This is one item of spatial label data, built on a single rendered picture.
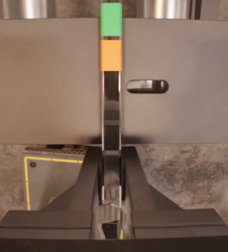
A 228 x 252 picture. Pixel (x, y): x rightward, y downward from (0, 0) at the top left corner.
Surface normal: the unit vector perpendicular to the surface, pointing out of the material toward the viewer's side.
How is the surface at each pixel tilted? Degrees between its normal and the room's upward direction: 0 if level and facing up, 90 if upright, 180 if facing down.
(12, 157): 0
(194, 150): 0
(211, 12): 0
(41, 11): 48
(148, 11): 42
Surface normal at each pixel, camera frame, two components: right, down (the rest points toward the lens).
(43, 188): 0.01, 0.28
